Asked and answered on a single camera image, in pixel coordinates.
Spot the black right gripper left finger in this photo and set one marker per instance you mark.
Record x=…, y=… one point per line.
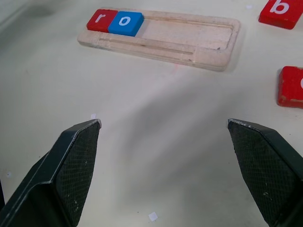
x=59, y=175

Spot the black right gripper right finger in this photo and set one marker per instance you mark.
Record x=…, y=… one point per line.
x=267, y=170

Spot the red letter b tile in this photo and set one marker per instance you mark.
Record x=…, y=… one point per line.
x=280, y=14

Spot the red letter r tile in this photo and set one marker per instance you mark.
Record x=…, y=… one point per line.
x=101, y=20

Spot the blue letter o tile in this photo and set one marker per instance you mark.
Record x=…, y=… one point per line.
x=126, y=23

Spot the wooden letter tray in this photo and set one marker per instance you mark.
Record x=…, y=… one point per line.
x=163, y=39

